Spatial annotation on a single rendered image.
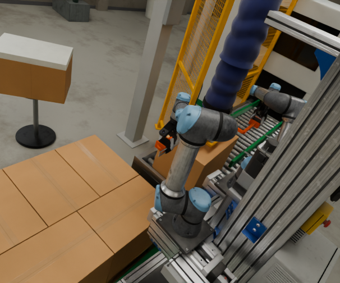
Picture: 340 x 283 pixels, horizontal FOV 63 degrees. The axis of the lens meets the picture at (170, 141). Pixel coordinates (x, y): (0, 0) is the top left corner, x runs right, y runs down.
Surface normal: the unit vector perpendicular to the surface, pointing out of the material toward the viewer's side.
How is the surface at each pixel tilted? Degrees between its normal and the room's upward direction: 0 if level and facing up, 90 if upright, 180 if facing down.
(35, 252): 0
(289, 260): 0
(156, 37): 90
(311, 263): 0
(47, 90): 90
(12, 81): 90
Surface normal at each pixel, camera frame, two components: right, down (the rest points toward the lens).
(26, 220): 0.27, -0.76
